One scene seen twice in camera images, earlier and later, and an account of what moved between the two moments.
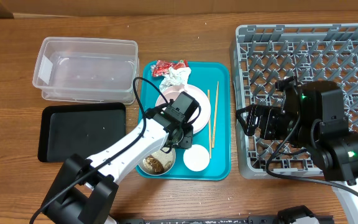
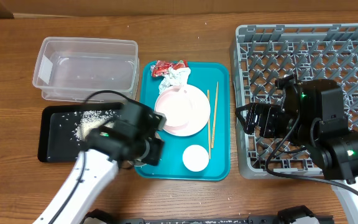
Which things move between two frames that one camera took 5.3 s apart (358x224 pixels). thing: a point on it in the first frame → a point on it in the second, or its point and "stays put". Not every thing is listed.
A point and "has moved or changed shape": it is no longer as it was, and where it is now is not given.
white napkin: [177, 76] stays put
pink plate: [198, 95] stays put
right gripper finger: [248, 126] stays put
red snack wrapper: [160, 66] stays put
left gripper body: [185, 139] → [155, 145]
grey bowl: [167, 160] has moved or changed shape
